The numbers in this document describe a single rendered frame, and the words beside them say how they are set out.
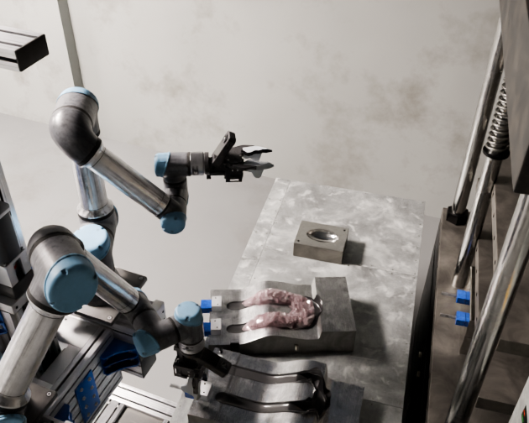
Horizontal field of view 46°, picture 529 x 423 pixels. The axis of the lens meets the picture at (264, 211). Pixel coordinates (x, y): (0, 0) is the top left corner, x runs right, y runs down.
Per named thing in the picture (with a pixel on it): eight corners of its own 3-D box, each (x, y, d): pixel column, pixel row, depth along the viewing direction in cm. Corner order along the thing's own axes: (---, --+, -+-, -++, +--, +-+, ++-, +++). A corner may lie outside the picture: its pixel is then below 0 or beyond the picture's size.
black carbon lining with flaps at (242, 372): (212, 405, 191) (212, 387, 185) (228, 364, 204) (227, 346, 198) (324, 432, 185) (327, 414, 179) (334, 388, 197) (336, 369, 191)
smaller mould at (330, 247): (292, 255, 255) (293, 242, 250) (301, 232, 266) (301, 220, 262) (341, 264, 251) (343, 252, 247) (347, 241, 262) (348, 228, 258)
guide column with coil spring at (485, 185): (435, 342, 265) (515, 54, 184) (436, 332, 269) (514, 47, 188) (448, 345, 264) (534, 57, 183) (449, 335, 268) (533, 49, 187)
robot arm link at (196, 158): (190, 146, 193) (190, 164, 188) (205, 146, 194) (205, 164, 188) (191, 164, 199) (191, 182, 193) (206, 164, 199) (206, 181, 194)
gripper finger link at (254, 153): (269, 156, 202) (241, 162, 200) (269, 142, 197) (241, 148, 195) (271, 162, 200) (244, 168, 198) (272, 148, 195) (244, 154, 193)
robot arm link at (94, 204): (80, 254, 204) (44, 107, 170) (86, 225, 216) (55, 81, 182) (117, 253, 205) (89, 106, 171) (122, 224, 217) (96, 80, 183)
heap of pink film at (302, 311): (242, 336, 214) (242, 320, 210) (242, 297, 228) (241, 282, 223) (317, 333, 215) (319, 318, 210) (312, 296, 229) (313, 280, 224)
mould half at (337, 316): (208, 355, 215) (206, 334, 208) (211, 300, 235) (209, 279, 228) (353, 352, 217) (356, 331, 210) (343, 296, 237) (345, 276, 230)
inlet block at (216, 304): (185, 316, 225) (184, 306, 221) (186, 306, 229) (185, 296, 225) (222, 315, 225) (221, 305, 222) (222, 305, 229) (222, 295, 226)
